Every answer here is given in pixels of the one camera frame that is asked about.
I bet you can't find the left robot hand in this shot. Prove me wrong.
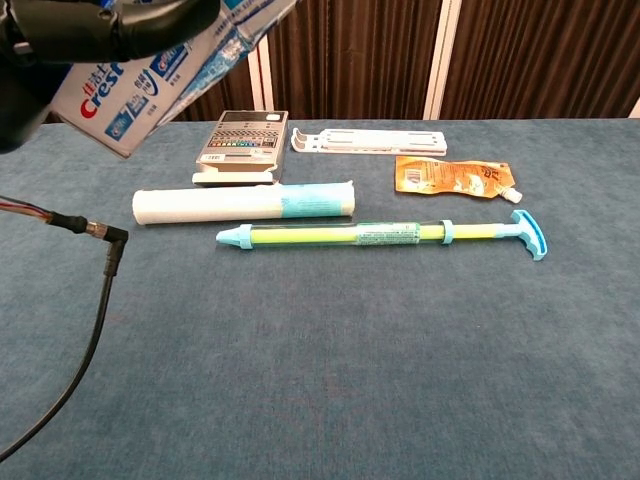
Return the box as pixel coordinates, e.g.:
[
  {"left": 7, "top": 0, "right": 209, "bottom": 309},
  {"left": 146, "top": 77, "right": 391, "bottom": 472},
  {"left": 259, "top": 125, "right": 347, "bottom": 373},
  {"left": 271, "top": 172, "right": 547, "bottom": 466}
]
[{"left": 0, "top": 0, "right": 222, "bottom": 154}]

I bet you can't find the blue white toothpaste box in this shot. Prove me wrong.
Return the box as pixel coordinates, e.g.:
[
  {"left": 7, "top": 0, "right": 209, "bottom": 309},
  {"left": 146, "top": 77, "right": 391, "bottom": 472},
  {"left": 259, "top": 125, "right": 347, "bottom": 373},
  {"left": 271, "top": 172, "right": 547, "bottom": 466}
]
[{"left": 51, "top": 0, "right": 301, "bottom": 160}]

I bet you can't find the grey white paint set box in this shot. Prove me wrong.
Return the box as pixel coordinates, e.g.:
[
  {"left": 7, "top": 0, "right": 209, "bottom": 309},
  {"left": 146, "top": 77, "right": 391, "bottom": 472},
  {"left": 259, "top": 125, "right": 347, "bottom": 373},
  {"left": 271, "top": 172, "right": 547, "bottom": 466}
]
[{"left": 191, "top": 109, "right": 290, "bottom": 188}]

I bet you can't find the white roll with blue label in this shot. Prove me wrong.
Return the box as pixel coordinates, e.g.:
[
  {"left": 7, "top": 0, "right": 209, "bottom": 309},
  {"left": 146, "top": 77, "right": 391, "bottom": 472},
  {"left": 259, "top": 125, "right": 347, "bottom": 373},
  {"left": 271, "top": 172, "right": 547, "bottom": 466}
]
[{"left": 131, "top": 179, "right": 357, "bottom": 226}]

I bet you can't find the green teal long applicator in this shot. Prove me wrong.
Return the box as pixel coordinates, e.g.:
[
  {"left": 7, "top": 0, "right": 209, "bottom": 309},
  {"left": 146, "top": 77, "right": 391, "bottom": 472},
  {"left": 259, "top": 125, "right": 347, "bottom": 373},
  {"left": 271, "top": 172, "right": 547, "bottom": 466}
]
[{"left": 215, "top": 209, "right": 549, "bottom": 263}]

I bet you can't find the white folding stand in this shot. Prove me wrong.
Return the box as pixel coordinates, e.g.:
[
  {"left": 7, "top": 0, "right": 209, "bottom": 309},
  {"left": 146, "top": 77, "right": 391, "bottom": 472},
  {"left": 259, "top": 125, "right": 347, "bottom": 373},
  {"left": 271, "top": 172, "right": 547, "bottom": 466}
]
[{"left": 290, "top": 127, "right": 449, "bottom": 157}]

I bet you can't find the orange spout pouch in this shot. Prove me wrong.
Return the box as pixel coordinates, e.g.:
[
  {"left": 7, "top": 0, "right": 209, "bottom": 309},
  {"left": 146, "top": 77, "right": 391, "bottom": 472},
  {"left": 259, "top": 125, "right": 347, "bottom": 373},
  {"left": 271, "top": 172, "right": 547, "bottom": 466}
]
[{"left": 394, "top": 155, "right": 523, "bottom": 204}]

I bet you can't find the teal table mat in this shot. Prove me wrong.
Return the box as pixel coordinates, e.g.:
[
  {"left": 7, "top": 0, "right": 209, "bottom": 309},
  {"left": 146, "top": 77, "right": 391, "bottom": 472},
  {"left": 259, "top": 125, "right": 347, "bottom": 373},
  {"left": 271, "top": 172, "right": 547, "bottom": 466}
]
[{"left": 0, "top": 117, "right": 640, "bottom": 480}]

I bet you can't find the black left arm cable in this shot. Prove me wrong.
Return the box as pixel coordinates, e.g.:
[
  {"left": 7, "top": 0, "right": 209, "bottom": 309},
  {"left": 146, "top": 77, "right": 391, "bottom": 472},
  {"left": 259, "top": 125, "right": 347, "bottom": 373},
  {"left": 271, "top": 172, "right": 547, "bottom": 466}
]
[{"left": 0, "top": 194, "right": 130, "bottom": 464}]

